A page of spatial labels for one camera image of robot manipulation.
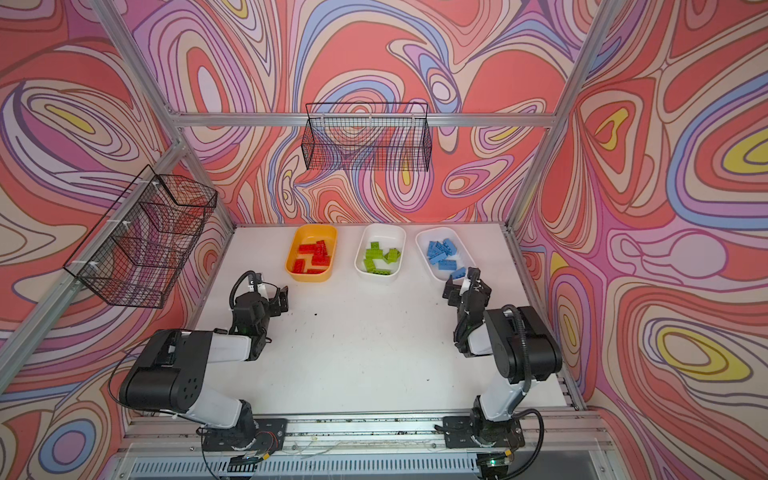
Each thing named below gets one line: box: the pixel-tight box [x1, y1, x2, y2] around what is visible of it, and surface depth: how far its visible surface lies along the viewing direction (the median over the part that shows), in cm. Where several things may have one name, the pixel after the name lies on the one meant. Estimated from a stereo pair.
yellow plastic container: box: [286, 224, 338, 283], surface depth 113 cm
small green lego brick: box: [384, 248, 401, 264], surface depth 110 cm
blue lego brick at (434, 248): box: [427, 240, 444, 257], surface depth 110 cm
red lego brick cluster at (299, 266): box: [292, 259, 305, 273], surface depth 106 cm
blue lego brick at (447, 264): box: [438, 259, 457, 270], surface depth 107 cm
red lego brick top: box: [315, 240, 328, 257], surface depth 110 cm
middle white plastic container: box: [354, 223, 407, 279], surface depth 113 cm
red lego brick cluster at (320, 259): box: [311, 252, 331, 267], surface depth 109 cm
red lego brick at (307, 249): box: [298, 244, 317, 254], surface depth 113 cm
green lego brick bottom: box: [366, 249, 387, 261], surface depth 110 cm
